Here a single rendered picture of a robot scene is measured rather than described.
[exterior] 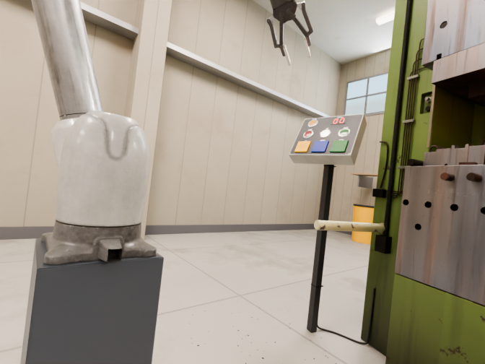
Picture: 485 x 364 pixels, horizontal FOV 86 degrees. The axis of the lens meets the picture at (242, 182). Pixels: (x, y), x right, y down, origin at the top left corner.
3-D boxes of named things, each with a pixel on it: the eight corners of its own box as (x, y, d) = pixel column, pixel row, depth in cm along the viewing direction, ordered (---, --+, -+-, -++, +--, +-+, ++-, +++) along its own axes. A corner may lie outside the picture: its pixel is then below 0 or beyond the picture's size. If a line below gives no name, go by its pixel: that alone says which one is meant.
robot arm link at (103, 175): (52, 227, 42) (68, 92, 42) (53, 211, 57) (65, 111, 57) (153, 227, 51) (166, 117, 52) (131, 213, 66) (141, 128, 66)
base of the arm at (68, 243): (45, 274, 37) (49, 235, 37) (40, 239, 54) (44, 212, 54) (166, 261, 49) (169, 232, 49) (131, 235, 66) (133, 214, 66)
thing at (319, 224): (320, 232, 114) (321, 219, 114) (312, 230, 119) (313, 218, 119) (387, 234, 133) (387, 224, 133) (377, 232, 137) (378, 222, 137)
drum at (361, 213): (379, 243, 460) (383, 207, 461) (368, 245, 434) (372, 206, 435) (356, 238, 493) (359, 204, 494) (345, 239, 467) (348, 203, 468)
